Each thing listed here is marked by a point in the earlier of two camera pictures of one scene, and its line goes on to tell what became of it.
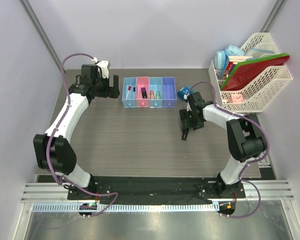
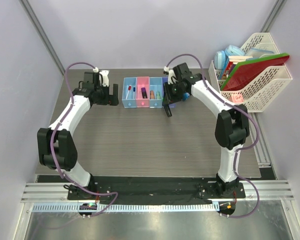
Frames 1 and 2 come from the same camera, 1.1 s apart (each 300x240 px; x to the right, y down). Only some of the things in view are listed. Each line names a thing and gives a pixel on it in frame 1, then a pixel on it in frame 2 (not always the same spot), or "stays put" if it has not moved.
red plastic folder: (246, 72) stays put
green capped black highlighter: (184, 134) to (168, 110)
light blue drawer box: (129, 92) stays put
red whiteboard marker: (129, 88) stays put
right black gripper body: (191, 121) to (173, 92)
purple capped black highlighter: (144, 93) stays put
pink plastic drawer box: (142, 82) stays put
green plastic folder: (256, 58) stays put
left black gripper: (110, 92) to (112, 100)
